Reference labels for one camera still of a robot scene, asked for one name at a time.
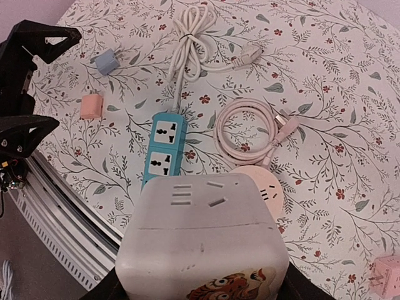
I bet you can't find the small pink charger plug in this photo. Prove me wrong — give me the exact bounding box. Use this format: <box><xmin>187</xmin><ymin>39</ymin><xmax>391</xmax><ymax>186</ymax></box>
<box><xmin>80</xmin><ymin>94</ymin><xmax>104</xmax><ymax>119</ymax></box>

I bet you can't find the floral table mat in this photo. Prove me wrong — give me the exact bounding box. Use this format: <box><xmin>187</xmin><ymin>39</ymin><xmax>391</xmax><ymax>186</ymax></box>
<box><xmin>30</xmin><ymin>1</ymin><xmax>399</xmax><ymax>299</ymax></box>

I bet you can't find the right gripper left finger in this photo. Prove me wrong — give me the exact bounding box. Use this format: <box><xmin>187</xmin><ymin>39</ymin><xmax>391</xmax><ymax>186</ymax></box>
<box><xmin>80</xmin><ymin>268</ymin><xmax>127</xmax><ymax>300</ymax></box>

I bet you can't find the teal power strip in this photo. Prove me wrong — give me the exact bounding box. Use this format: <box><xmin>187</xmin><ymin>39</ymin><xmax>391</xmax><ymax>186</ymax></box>
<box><xmin>142</xmin><ymin>112</ymin><xmax>188</xmax><ymax>185</ymax></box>

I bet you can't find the aluminium front rail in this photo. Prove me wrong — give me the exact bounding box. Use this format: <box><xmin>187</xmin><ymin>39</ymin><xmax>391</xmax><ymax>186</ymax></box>
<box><xmin>9</xmin><ymin>151</ymin><xmax>123</xmax><ymax>291</ymax></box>

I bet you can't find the small blue charger plug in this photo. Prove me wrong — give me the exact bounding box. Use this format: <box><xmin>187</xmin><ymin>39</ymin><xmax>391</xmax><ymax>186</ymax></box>
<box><xmin>94</xmin><ymin>49</ymin><xmax>121</xmax><ymax>76</ymax></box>

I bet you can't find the pink coiled power cord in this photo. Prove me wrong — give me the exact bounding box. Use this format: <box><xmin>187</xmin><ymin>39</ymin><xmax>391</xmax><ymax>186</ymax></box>
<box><xmin>213</xmin><ymin>98</ymin><xmax>301</xmax><ymax>166</ymax></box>

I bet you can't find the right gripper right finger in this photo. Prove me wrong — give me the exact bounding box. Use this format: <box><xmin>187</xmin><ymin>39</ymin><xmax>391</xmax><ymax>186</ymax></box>
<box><xmin>281</xmin><ymin>262</ymin><xmax>334</xmax><ymax>300</ymax></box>

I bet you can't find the pink round power strip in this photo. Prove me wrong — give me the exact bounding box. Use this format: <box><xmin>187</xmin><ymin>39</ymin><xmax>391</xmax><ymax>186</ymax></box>
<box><xmin>231</xmin><ymin>166</ymin><xmax>284</xmax><ymax>222</ymax></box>

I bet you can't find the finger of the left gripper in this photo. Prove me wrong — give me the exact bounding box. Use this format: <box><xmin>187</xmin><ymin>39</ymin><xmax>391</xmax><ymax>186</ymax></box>
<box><xmin>7</xmin><ymin>20</ymin><xmax>82</xmax><ymax>64</ymax></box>
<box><xmin>1</xmin><ymin>115</ymin><xmax>59</xmax><ymax>158</ymax></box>

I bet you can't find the pink cube socket adapter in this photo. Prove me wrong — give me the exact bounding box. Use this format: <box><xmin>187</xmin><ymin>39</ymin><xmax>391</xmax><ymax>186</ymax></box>
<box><xmin>369</xmin><ymin>255</ymin><xmax>400</xmax><ymax>299</ymax></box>

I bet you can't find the white bundled power cord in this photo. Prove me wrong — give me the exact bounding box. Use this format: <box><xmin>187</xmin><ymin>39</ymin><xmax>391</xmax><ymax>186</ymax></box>
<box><xmin>167</xmin><ymin>2</ymin><xmax>262</xmax><ymax>113</ymax></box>

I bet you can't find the white cube socket adapter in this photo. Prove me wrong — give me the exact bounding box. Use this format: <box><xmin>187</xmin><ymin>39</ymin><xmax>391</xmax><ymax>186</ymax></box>
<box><xmin>115</xmin><ymin>173</ymin><xmax>289</xmax><ymax>299</ymax></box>

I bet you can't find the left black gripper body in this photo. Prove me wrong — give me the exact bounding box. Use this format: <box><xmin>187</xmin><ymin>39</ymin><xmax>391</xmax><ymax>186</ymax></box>
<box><xmin>1</xmin><ymin>40</ymin><xmax>36</xmax><ymax>117</ymax></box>

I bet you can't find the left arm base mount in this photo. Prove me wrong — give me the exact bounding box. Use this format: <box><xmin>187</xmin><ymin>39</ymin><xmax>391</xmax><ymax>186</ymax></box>
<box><xmin>1</xmin><ymin>159</ymin><xmax>28</xmax><ymax>202</ymax></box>

